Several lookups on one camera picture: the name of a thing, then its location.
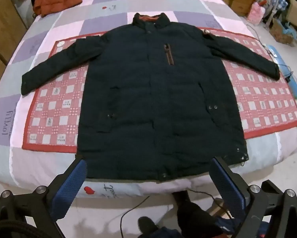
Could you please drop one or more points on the blue floor mat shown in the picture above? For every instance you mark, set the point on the blue floor mat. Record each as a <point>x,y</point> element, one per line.
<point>293,86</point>

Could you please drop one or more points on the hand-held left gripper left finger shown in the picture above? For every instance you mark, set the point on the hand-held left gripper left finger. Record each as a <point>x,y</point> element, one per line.
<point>69,186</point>

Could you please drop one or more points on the pile of clothes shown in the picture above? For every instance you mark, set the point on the pile of clothes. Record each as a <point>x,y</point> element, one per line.
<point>277,0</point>

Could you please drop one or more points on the red patterned mat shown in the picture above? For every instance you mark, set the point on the red patterned mat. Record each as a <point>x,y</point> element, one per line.
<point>54,119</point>

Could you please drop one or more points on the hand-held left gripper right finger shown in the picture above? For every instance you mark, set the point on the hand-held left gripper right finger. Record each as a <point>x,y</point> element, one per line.
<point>225,186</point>

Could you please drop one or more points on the person's black shoe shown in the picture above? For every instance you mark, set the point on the person's black shoe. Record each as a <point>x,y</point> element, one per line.
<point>147,226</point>

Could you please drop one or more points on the wooden wardrobe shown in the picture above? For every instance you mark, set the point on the wooden wardrobe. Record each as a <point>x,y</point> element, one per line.
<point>2,17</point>

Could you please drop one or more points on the bed with checkered sheet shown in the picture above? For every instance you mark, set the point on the bed with checkered sheet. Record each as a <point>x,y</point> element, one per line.
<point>113,5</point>

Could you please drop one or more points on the pink bag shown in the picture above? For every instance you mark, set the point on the pink bag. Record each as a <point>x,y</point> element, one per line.
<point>256,13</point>

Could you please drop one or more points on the person's leg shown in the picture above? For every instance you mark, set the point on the person's leg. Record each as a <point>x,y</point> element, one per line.
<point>195,215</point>

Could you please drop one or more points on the black charger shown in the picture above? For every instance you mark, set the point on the black charger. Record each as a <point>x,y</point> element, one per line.
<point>288,78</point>

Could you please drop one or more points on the dark navy padded jacket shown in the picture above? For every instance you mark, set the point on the dark navy padded jacket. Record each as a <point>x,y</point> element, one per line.
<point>150,91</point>

